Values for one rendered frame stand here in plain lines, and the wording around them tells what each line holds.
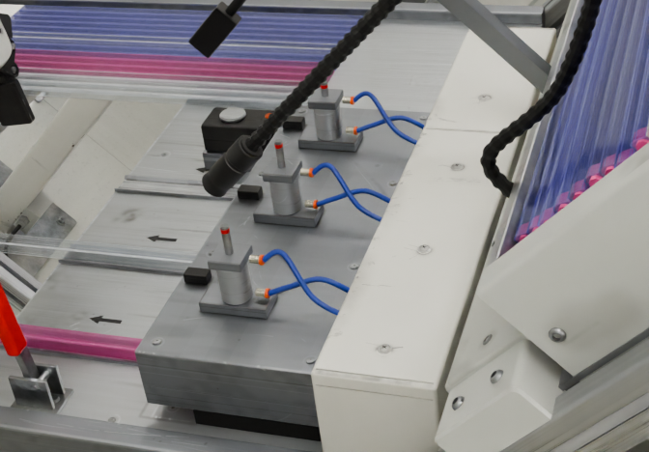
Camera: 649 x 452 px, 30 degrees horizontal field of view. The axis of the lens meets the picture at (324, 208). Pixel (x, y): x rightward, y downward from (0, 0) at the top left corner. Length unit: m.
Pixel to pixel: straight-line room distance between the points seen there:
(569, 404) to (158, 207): 0.54
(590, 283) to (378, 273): 0.24
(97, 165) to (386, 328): 1.81
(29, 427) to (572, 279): 0.42
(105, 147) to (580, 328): 2.03
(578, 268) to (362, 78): 0.66
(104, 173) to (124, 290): 1.57
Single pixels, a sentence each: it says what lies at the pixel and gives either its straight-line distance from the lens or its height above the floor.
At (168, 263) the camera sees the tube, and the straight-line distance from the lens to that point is 1.00.
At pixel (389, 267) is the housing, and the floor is 1.25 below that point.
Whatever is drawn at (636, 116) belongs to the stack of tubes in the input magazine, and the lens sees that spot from 0.67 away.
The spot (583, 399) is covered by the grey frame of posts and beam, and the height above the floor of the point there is 1.40.
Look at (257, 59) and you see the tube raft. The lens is 1.28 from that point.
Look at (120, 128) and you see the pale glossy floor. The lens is 2.65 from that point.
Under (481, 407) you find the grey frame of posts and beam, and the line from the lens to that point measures 0.65.
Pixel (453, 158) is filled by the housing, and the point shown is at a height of 1.26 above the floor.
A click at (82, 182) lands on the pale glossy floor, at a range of 2.51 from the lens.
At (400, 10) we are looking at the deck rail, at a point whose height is 1.11.
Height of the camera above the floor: 1.75
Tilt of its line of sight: 37 degrees down
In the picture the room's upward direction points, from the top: 47 degrees clockwise
